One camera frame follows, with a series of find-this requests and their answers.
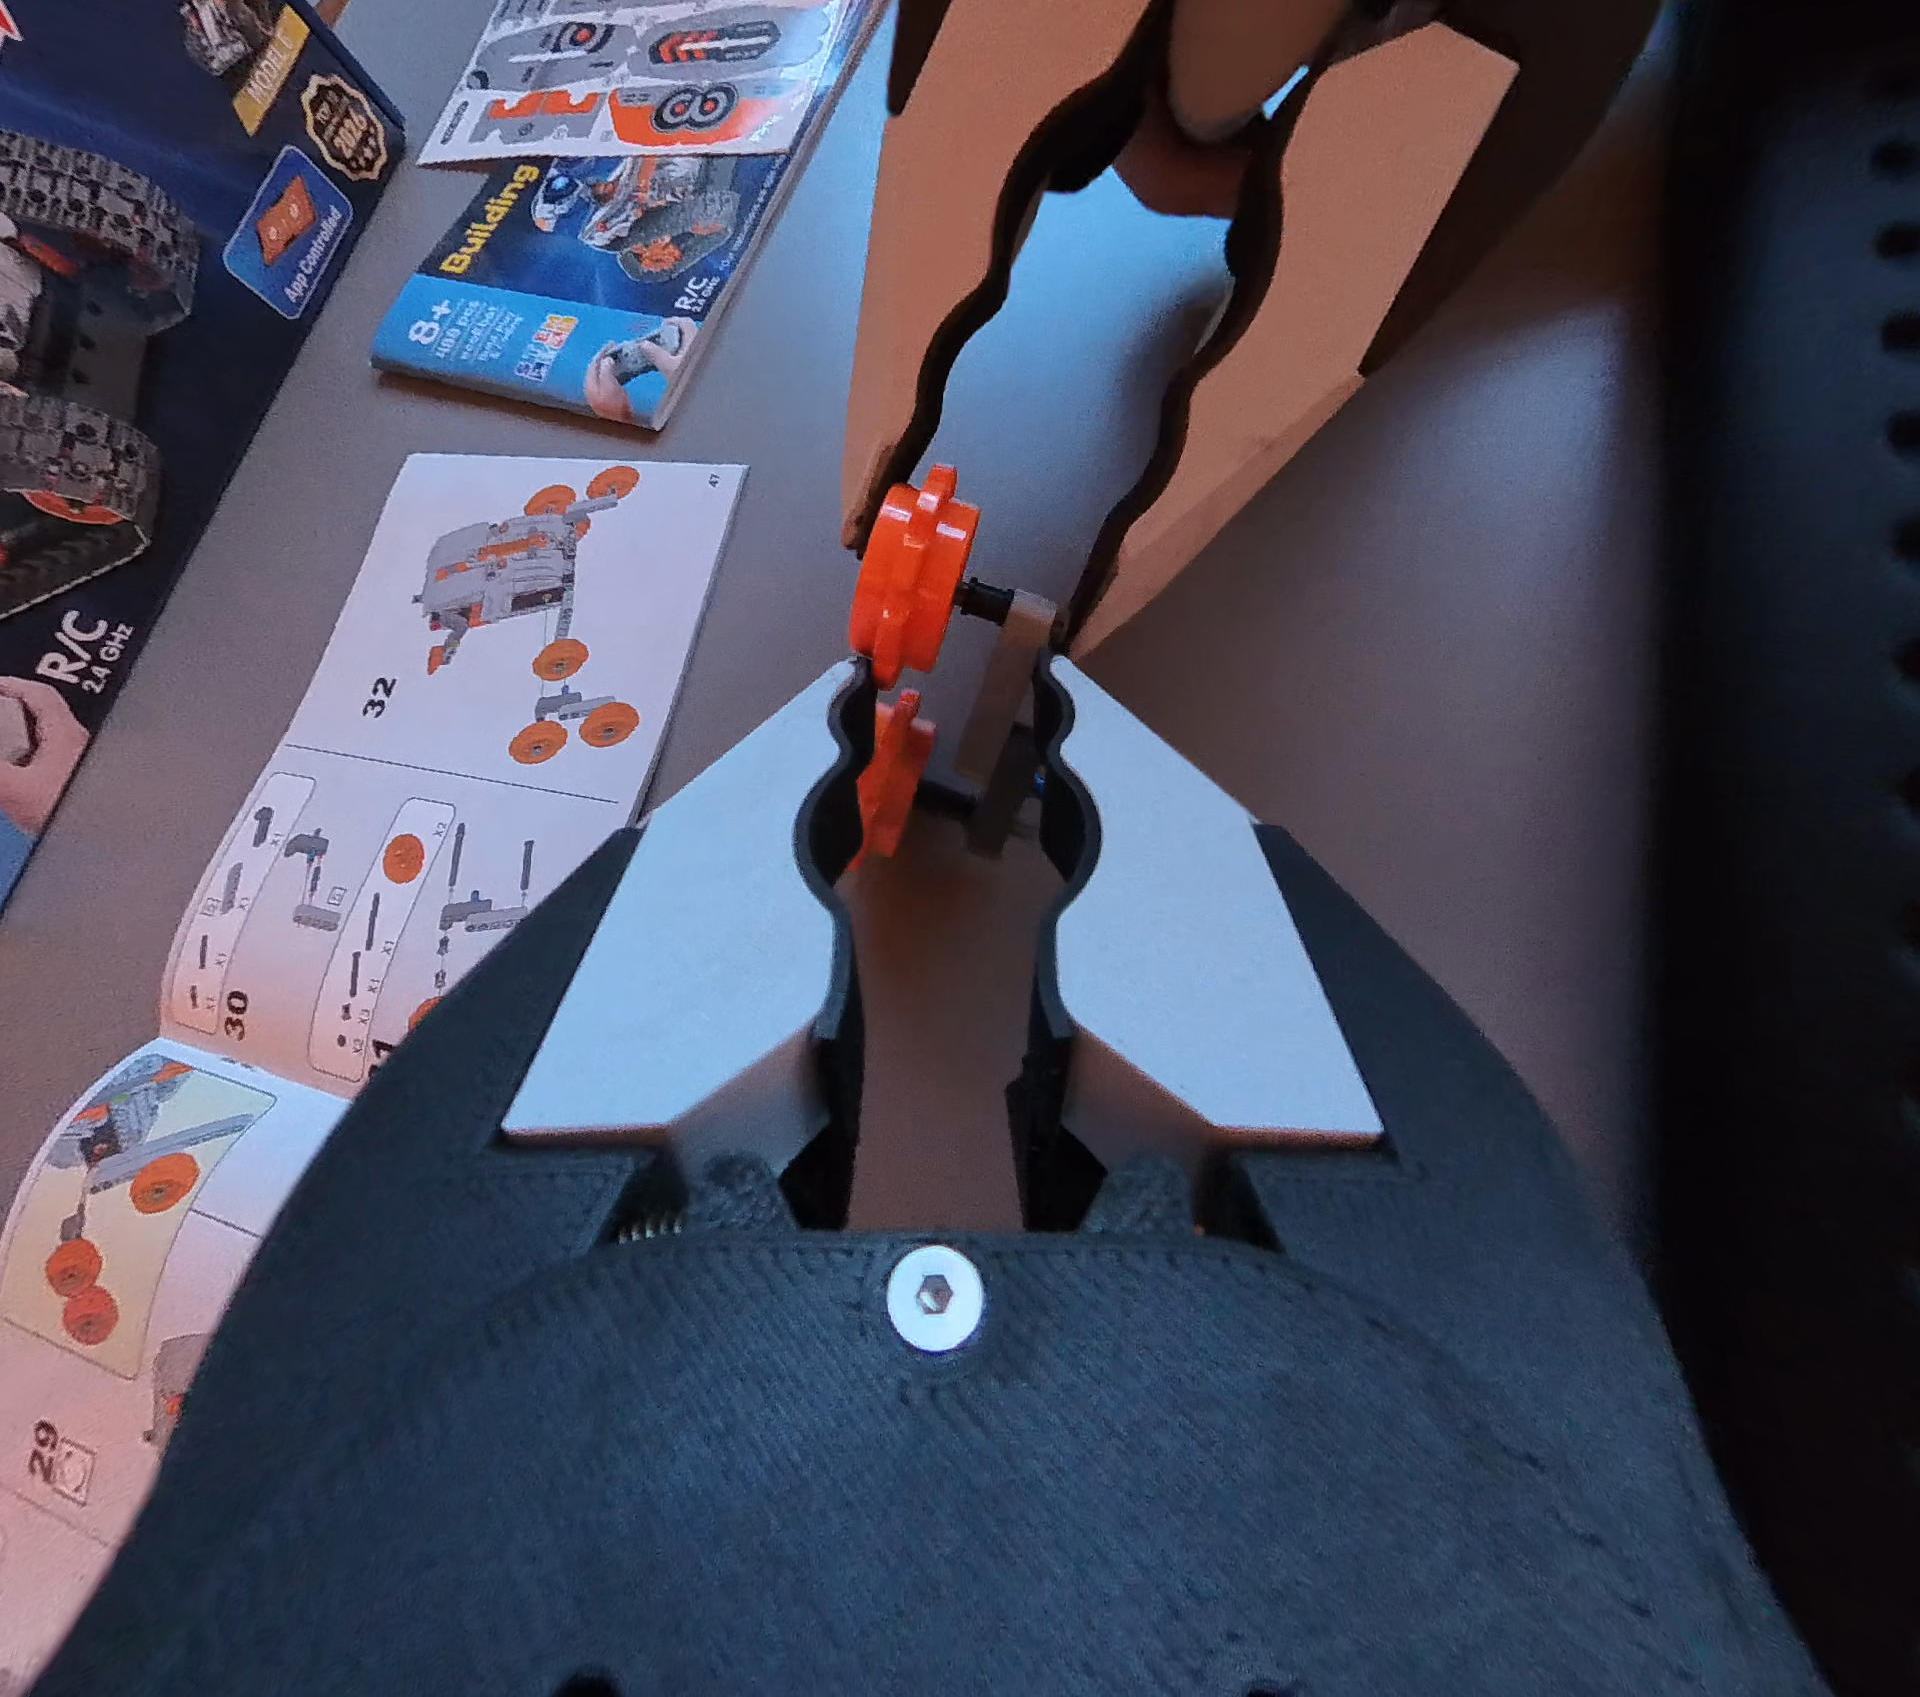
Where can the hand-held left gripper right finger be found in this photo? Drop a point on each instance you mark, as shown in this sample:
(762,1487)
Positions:
(1200,977)

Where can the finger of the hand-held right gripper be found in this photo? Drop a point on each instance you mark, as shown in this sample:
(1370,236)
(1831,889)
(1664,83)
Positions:
(961,227)
(1320,302)

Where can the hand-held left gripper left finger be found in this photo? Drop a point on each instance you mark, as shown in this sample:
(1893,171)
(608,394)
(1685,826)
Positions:
(675,977)

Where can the sticker sheet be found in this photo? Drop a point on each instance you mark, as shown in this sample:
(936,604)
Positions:
(675,17)

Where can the open assembly manual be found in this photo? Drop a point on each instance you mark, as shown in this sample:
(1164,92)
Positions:
(661,617)

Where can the blue instruction booklet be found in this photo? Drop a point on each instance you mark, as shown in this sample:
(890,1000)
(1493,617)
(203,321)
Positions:
(495,302)

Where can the toy robot kit box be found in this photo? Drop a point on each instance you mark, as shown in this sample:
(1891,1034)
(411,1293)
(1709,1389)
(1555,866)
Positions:
(151,227)

